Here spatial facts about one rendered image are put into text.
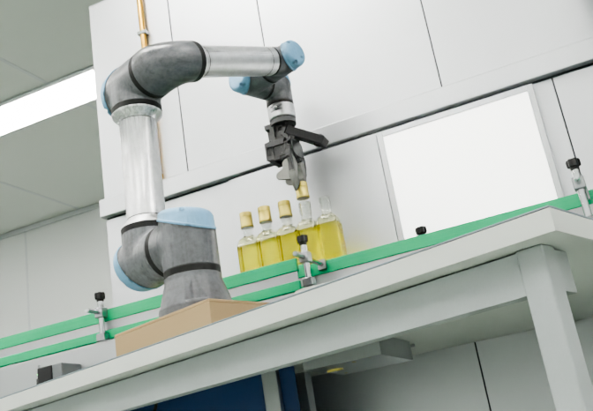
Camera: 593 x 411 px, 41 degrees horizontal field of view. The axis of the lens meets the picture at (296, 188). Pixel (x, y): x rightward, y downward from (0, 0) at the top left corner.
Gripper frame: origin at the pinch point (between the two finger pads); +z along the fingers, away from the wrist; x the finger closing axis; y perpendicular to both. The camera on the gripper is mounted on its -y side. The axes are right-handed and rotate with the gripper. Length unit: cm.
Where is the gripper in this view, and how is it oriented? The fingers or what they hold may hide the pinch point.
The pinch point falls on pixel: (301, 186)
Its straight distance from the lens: 212.8
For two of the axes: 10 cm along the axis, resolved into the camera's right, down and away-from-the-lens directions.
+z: 1.5, 9.3, -3.3
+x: -4.2, -2.4, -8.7
